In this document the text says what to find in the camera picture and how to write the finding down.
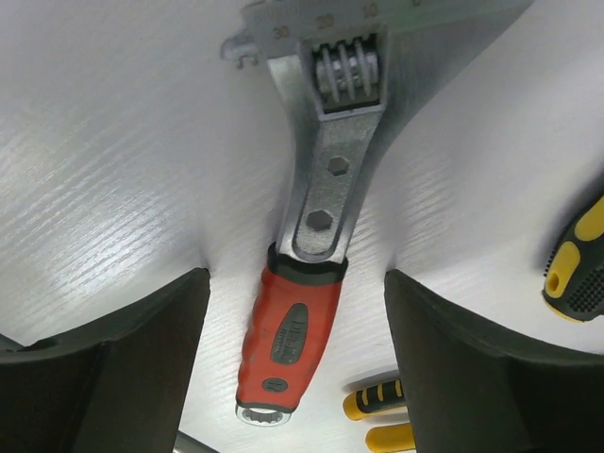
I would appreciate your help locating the small black yellow screwdriver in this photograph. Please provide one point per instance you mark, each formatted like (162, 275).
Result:
(573, 285)

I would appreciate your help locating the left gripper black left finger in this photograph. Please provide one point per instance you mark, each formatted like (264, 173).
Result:
(115, 384)

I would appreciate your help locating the yellow combination pliers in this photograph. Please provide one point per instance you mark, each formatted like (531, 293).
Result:
(379, 399)

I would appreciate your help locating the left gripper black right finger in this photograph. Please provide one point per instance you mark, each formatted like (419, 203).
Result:
(472, 385)

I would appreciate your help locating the silver adjustable wrench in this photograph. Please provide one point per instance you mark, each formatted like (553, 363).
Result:
(343, 88)

